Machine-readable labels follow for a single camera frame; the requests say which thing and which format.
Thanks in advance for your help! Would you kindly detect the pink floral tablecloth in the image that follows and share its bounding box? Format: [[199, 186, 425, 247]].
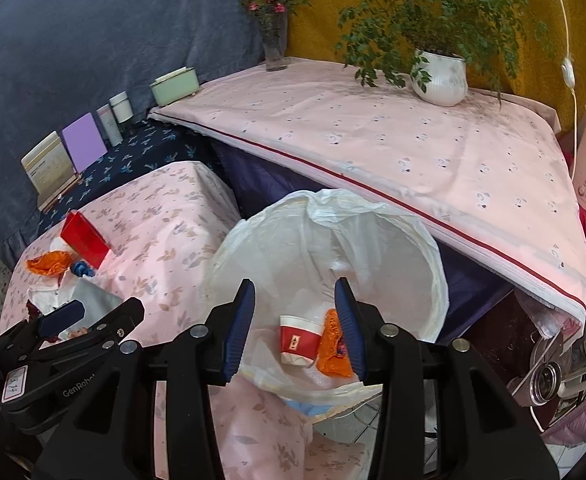
[[0, 160, 374, 480]]

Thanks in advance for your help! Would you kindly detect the dark purple cloth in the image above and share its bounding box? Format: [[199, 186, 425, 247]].
[[213, 140, 514, 341]]

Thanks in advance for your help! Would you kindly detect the red box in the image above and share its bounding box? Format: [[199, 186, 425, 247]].
[[61, 211, 112, 270]]

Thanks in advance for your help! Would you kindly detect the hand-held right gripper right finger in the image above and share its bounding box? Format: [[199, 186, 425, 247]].
[[334, 277, 560, 480]]

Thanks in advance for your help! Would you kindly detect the glass vase with pink flowers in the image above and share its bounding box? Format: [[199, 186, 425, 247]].
[[240, 0, 294, 72]]

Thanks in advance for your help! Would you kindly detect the pink blanket with red stripe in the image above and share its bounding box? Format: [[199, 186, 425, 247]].
[[148, 55, 586, 328]]

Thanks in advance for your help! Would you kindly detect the navy floral cloth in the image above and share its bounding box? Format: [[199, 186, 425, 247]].
[[35, 120, 214, 236]]

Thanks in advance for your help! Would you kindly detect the large white paper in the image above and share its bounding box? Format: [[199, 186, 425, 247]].
[[25, 277, 124, 341]]

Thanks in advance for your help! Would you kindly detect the bin with white plastic liner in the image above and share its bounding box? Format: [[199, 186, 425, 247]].
[[204, 189, 448, 413]]

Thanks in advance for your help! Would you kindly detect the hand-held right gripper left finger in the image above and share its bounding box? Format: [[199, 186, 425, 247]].
[[33, 278, 256, 480]]

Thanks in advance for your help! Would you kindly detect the orange printed snack wrapper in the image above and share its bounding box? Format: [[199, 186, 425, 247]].
[[317, 308, 356, 378]]

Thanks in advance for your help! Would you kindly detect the clear plastic bag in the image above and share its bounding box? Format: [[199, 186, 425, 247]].
[[515, 287, 586, 343]]

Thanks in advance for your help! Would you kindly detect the purple card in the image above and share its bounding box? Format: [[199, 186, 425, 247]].
[[62, 112, 108, 173]]

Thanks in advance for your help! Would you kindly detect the beige book box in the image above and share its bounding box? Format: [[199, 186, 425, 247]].
[[21, 131, 81, 201]]

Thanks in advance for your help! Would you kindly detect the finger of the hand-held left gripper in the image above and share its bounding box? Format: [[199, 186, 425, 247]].
[[28, 297, 146, 376], [0, 300, 86, 363]]

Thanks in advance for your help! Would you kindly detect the red paper cup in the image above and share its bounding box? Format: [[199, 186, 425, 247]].
[[279, 314, 324, 368]]

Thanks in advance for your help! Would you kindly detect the pink quilted fabric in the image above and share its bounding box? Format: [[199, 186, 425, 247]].
[[543, 385, 586, 461]]

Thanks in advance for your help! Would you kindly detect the pale green box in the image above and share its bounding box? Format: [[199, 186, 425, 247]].
[[150, 66, 201, 107]]

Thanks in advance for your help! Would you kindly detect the white cosmetic jar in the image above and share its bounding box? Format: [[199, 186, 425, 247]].
[[109, 91, 134, 123]]

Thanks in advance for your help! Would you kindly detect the white cable with switch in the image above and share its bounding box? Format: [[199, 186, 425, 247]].
[[543, 0, 581, 186]]

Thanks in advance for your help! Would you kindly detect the silver projector with lens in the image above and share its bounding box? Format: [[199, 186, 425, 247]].
[[508, 340, 586, 408]]

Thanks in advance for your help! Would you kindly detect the grey-blue cloth backdrop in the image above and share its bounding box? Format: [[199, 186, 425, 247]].
[[0, 0, 288, 271]]

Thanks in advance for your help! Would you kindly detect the dark maroon cushion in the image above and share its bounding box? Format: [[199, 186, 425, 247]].
[[443, 285, 548, 401]]

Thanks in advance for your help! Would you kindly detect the green plant in white pot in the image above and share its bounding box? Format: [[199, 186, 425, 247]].
[[298, 0, 556, 108]]

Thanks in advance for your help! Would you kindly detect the plain orange wrapper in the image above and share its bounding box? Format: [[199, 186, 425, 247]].
[[26, 251, 75, 278]]

